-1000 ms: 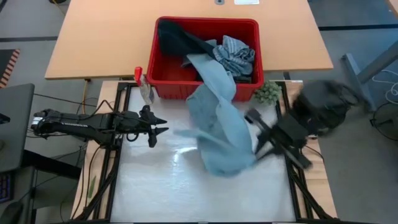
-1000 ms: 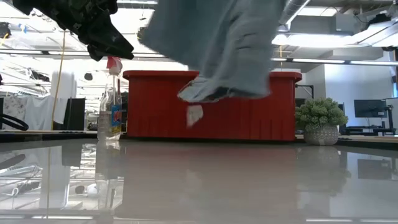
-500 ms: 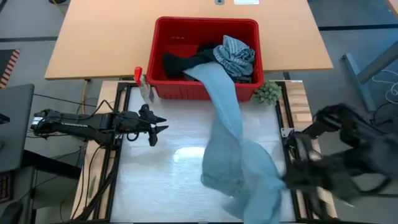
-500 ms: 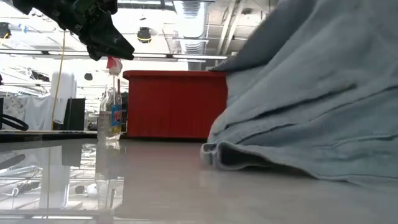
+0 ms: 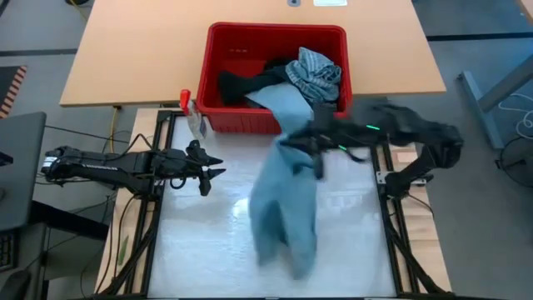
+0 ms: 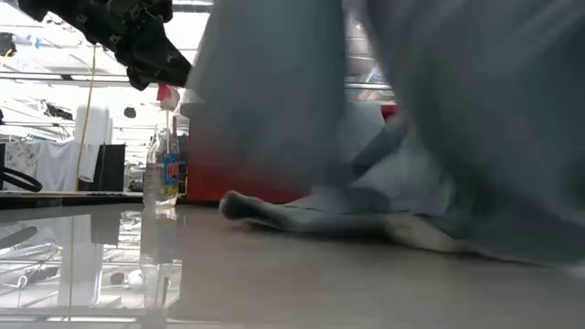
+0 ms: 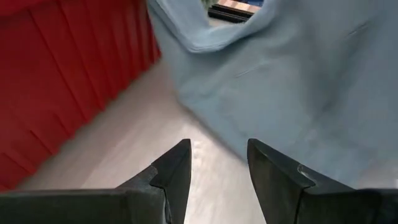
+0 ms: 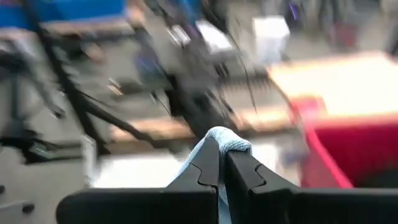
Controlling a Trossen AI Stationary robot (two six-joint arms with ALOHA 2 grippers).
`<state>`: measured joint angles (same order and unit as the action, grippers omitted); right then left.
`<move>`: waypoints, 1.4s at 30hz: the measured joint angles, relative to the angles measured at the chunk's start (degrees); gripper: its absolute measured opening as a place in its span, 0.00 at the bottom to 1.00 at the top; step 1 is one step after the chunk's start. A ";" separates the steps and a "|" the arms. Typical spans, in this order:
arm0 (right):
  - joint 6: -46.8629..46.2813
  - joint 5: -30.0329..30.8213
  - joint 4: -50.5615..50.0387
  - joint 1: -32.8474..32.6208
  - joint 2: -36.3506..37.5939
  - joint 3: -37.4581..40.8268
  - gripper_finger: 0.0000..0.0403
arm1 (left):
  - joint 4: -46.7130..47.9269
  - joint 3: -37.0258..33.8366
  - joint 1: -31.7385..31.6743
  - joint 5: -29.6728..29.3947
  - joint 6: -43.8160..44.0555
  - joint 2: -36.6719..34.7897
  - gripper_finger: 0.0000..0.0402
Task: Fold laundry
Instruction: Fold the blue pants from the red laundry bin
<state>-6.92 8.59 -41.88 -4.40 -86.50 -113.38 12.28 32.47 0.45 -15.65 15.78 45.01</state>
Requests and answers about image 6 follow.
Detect yellow cable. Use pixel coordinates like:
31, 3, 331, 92
74, 44, 98, 193

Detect black rectangular box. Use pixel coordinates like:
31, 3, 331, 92
93, 143, 127, 192

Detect white hanging cloth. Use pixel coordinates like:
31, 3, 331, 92
36, 104, 113, 192

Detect light blue denim jeans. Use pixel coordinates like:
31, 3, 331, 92
182, 0, 585, 281

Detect tan wooden desk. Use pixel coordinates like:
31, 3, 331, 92
0, 190, 144, 198

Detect clear spray bottle red trigger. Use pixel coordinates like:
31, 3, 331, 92
142, 83, 182, 210

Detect red plastic laundry bin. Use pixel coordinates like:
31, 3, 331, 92
185, 101, 403, 206

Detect black aluminium table frame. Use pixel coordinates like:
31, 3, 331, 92
0, 196, 184, 210

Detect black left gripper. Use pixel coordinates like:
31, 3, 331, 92
17, 0, 193, 91

